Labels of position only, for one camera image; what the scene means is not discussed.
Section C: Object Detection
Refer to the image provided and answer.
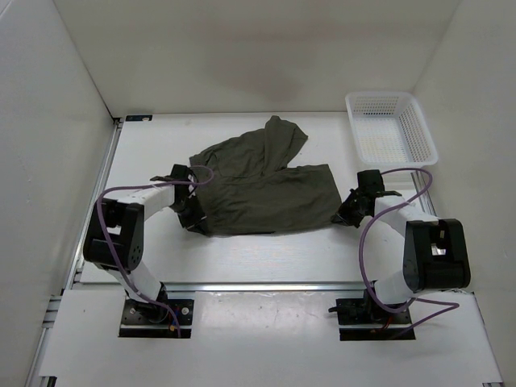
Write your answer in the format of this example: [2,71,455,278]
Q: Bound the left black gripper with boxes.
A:
[169,193,208,235]

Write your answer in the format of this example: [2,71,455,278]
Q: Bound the olive green shorts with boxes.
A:
[189,115,342,236]

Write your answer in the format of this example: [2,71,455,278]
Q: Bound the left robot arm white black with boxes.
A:
[83,164,214,323]

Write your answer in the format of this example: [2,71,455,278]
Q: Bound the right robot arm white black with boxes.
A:
[332,168,471,323]

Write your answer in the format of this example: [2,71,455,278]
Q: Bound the white plastic mesh basket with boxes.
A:
[345,91,439,169]

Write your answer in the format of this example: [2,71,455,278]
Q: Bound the small blue label sticker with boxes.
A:
[125,114,153,122]

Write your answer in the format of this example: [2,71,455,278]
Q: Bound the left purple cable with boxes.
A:
[96,164,214,339]

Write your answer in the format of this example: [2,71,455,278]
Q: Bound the purple cable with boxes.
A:
[360,168,460,338]
[96,164,214,339]

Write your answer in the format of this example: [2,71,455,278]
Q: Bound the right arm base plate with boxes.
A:
[328,296,416,342]

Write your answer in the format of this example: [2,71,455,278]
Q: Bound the front aluminium rail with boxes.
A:
[165,281,365,293]

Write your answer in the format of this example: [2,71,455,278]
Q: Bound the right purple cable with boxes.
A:
[360,168,460,338]

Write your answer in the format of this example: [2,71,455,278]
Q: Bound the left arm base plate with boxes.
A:
[119,298,194,339]

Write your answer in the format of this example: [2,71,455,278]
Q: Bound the left aluminium frame rail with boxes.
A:
[23,117,125,386]

